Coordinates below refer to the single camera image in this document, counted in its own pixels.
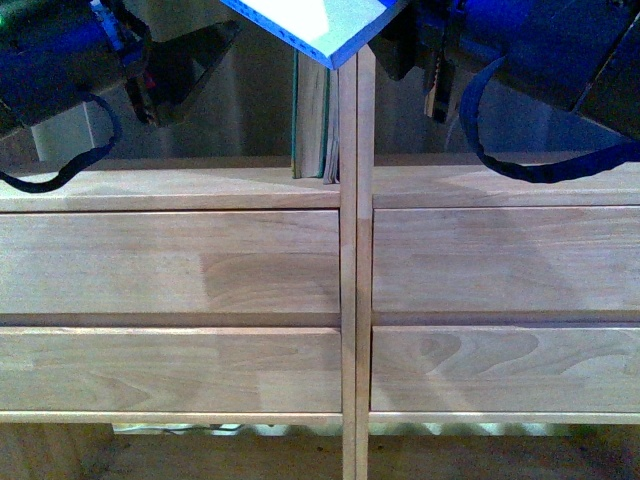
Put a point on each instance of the right wooden shelf unit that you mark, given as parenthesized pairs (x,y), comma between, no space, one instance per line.
(464,186)

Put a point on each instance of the grey curtain behind shelf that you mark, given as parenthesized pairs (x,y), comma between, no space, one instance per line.
(246,107)

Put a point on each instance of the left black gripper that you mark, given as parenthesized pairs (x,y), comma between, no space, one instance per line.
(54,52)

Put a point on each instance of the thick teal-cover book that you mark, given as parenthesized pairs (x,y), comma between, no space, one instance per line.
(309,117)

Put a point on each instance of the upper left wooden drawer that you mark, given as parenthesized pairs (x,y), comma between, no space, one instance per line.
(229,262)

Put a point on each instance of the wooden shelf unit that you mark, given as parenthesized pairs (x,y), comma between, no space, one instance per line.
(464,186)
(80,445)

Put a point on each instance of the left wooden shelf unit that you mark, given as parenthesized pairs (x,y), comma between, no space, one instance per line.
(80,445)

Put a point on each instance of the white post behind shelf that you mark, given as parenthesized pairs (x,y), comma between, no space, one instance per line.
(64,136)

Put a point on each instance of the wooden drawer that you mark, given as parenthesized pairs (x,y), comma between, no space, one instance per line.
(506,260)
(229,262)
(505,370)
(171,370)

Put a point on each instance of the upper right wooden drawer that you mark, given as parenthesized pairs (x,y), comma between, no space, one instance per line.
(506,260)

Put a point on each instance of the lower right wooden drawer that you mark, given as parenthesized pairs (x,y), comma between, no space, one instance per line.
(505,370)

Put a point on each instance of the lower left wooden drawer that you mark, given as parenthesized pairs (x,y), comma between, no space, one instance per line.
(171,370)

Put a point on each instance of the white paperback book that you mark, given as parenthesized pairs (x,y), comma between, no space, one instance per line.
(327,31)

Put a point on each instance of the thin book beside divider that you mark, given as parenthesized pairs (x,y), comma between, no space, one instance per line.
(331,167)

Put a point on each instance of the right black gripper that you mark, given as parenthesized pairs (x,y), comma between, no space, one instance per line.
(578,56)

